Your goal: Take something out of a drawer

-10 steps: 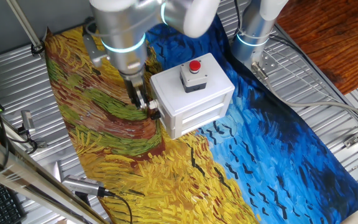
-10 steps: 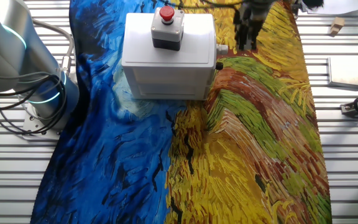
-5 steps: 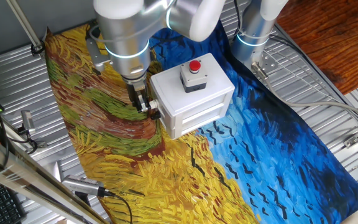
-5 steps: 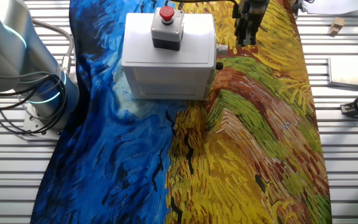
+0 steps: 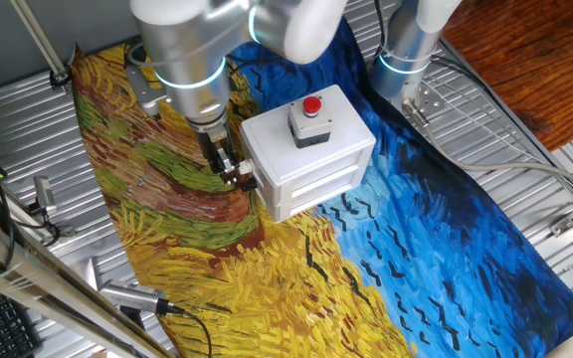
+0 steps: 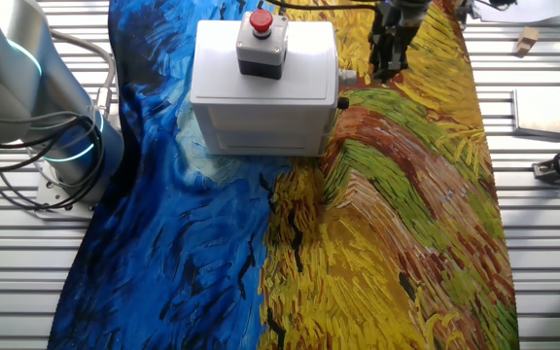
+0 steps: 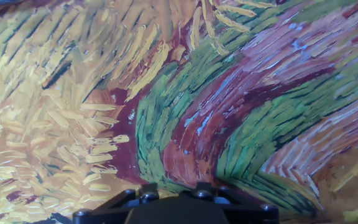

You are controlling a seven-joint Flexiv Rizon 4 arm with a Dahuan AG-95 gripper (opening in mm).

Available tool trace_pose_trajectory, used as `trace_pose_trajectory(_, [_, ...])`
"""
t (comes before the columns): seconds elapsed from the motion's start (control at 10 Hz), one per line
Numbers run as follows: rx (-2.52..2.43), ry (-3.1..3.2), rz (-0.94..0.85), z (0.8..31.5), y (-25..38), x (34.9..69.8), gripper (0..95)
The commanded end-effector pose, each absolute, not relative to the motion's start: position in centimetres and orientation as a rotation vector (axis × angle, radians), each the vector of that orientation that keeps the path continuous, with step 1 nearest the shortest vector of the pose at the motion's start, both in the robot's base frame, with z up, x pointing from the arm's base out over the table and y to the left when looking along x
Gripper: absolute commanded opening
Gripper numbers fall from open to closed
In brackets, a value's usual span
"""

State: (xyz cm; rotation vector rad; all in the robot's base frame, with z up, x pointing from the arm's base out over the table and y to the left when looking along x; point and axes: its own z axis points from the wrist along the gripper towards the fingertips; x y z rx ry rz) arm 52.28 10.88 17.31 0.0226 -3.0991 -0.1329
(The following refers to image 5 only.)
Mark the aluminium frame bar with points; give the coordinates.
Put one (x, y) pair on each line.
(43, 286)

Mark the brown wooden desk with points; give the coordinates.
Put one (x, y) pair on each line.
(540, 59)

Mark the white plastic box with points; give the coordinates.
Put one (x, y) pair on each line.
(246, 166)

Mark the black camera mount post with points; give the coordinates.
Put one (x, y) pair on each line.
(132, 315)

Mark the thin metal pole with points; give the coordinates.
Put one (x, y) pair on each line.
(38, 35)

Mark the ribbed grey camera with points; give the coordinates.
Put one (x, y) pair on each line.
(132, 296)

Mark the metal corner bracket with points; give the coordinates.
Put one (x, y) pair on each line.
(562, 227)

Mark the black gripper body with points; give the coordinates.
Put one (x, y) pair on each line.
(214, 141)

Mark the white drawer cabinet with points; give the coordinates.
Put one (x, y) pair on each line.
(306, 164)

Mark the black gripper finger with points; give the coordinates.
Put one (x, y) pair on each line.
(230, 169)
(215, 166)

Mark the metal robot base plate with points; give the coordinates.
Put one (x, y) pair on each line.
(431, 99)

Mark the painted wheat field cloth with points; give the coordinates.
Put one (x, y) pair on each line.
(217, 278)

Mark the small metal clamp bracket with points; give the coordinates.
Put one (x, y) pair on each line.
(67, 231)

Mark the silver metal plate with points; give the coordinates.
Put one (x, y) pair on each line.
(93, 273)

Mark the grey emergency stop button box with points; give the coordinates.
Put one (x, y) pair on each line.
(311, 124)

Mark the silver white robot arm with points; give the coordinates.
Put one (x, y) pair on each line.
(187, 50)

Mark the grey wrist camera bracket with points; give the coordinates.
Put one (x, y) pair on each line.
(144, 92)

